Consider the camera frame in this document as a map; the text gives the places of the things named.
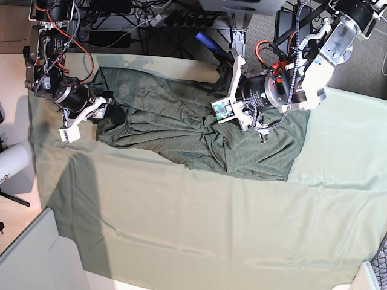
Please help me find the robot arm with orange wires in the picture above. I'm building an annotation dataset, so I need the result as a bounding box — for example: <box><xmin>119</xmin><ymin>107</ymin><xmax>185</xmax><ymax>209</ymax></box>
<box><xmin>22</xmin><ymin>1</ymin><xmax>91</xmax><ymax>114</ymax></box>

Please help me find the light green table cloth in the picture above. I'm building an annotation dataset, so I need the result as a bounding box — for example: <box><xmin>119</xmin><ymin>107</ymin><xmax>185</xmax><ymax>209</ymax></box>
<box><xmin>28</xmin><ymin>53</ymin><xmax>387</xmax><ymax>290</ymax></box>

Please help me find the robot arm at edge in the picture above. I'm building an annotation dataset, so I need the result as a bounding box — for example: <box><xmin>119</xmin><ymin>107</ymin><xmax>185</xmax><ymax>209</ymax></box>
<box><xmin>196</xmin><ymin>1</ymin><xmax>386</xmax><ymax>140</ymax></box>

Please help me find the black power brick left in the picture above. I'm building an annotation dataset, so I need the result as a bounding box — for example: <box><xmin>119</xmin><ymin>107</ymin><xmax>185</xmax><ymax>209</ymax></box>
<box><xmin>88</xmin><ymin>30</ymin><xmax>132</xmax><ymax>48</ymax></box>

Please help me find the green long-sleeve T-shirt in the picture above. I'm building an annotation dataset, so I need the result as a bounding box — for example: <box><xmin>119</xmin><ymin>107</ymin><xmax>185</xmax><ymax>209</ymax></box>
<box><xmin>91</xmin><ymin>68</ymin><xmax>310</xmax><ymax>181</ymax></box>

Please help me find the white cylinder on stand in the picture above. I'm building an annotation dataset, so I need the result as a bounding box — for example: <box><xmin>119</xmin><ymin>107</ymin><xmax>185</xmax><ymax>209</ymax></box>
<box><xmin>0</xmin><ymin>144</ymin><xmax>30</xmax><ymax>184</ymax></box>

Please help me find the black power adapter pair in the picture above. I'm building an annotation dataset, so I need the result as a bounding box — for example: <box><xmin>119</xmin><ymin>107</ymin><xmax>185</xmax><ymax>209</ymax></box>
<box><xmin>274</xmin><ymin>5</ymin><xmax>313</xmax><ymax>54</ymax></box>

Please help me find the white foam board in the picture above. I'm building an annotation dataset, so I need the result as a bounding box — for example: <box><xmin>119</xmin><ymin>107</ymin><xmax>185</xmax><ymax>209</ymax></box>
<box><xmin>1</xmin><ymin>208</ymin><xmax>90</xmax><ymax>289</ymax></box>

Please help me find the black power strip with plugs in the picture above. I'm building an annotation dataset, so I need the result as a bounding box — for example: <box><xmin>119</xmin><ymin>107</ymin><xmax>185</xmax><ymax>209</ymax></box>
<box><xmin>132</xmin><ymin>7</ymin><xmax>221</xmax><ymax>28</ymax></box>

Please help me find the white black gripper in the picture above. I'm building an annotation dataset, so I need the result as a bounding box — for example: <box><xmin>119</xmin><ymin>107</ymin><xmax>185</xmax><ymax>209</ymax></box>
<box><xmin>207</xmin><ymin>50</ymin><xmax>305</xmax><ymax>142</ymax></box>
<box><xmin>59</xmin><ymin>91</ymin><xmax>126</xmax><ymax>142</ymax></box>

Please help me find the patterned grey chair corner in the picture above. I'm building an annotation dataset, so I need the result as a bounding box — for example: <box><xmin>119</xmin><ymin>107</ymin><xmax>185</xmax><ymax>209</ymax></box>
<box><xmin>371</xmin><ymin>239</ymin><xmax>387</xmax><ymax>290</ymax></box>

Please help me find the aluminium table leg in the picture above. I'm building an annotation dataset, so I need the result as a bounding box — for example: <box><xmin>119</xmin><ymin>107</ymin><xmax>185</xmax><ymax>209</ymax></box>
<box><xmin>227</xmin><ymin>13</ymin><xmax>252</xmax><ymax>57</ymax></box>

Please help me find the blue orange clamp at centre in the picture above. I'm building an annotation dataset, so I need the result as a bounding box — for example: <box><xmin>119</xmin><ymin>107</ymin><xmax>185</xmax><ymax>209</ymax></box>
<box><xmin>195</xmin><ymin>31</ymin><xmax>234</xmax><ymax>62</ymax></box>

